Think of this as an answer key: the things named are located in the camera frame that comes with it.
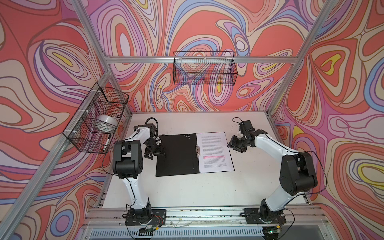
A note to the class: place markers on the black wire basket left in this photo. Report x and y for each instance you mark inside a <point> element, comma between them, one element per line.
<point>85,132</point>

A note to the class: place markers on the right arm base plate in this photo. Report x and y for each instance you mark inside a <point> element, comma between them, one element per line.
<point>263,216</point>

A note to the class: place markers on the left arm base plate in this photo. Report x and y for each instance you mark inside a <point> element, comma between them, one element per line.
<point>145,217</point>

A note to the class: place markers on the printed paper sheets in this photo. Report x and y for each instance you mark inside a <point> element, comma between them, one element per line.
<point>215,154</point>

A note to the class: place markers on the aluminium frame post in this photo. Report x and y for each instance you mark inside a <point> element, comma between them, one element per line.
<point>108,76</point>

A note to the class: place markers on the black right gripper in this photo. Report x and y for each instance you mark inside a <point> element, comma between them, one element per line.
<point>233,141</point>

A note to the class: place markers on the silver folder clip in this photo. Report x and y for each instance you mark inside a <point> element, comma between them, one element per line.
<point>198,151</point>

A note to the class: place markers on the white and black file folder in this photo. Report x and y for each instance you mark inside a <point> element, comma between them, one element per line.
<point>180,158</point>

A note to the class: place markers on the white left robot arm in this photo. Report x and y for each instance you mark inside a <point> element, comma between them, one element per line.
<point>128,164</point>

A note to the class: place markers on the black wire basket rear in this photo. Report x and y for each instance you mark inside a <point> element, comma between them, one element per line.
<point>204,68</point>

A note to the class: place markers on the silver tape roll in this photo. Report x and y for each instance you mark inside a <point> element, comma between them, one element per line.
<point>107,120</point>

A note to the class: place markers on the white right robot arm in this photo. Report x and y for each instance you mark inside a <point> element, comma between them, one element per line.
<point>297,172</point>

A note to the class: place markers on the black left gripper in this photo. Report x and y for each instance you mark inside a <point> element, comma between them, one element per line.
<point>159,151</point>

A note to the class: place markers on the black wire basket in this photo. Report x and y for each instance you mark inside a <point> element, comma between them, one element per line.
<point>204,68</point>
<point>85,132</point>

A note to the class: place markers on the aluminium front rail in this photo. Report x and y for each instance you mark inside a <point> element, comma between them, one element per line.
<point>303,222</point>

